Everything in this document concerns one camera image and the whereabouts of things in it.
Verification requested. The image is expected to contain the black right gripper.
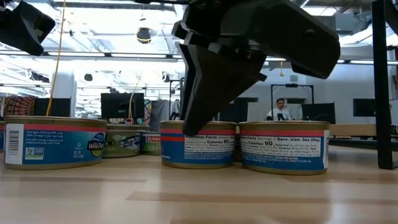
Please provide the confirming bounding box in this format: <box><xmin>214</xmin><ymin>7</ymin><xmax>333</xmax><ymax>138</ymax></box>
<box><xmin>171</xmin><ymin>0</ymin><xmax>341</xmax><ymax>137</ymax></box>

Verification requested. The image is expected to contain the green-label pull-tab can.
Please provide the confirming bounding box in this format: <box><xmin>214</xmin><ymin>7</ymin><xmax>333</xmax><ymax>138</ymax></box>
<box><xmin>102</xmin><ymin>123</ymin><xmax>150</xmax><ymax>159</ymax></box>

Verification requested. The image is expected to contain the grey hanging cloth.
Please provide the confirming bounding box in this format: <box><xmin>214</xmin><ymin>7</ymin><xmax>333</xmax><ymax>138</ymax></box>
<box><xmin>150</xmin><ymin>99</ymin><xmax>170</xmax><ymax>131</ymax></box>

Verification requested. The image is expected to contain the ceiling light strip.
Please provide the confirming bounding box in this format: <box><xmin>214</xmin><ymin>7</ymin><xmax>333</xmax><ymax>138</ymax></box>
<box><xmin>0</xmin><ymin>51</ymin><xmax>184</xmax><ymax>60</ymax></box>
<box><xmin>266</xmin><ymin>57</ymin><xmax>398</xmax><ymax>66</ymax></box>

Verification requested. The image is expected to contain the black ceiling dome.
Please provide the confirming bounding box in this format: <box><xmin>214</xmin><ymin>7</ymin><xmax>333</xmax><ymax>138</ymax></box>
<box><xmin>136</xmin><ymin>27</ymin><xmax>152</xmax><ymax>44</ymax></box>

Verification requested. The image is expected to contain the green Bumble Bee tuna can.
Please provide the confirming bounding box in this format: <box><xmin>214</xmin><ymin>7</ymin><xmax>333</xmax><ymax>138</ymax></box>
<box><xmin>141</xmin><ymin>130</ymin><xmax>162</xmax><ymax>156</ymax></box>

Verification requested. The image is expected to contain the person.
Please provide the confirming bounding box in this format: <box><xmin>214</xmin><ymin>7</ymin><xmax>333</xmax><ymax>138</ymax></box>
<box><xmin>266</xmin><ymin>98</ymin><xmax>293</xmax><ymax>121</ymax></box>

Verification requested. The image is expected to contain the black metal stand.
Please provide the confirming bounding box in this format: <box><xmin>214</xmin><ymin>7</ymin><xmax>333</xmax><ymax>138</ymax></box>
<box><xmin>270</xmin><ymin>83</ymin><xmax>315</xmax><ymax>121</ymax></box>

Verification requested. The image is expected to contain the colourful patterned cloth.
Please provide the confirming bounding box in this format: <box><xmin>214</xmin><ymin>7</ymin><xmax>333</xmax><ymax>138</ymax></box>
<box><xmin>2</xmin><ymin>95</ymin><xmax>37</xmax><ymax>118</ymax></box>

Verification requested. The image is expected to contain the pale hanging cable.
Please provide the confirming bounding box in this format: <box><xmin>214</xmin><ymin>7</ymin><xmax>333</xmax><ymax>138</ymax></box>
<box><xmin>127</xmin><ymin>72</ymin><xmax>143</xmax><ymax>122</ymax></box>

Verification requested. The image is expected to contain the black metal table frame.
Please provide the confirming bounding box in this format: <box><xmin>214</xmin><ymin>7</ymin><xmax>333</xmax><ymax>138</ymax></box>
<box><xmin>328</xmin><ymin>0</ymin><xmax>398</xmax><ymax>170</ymax></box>

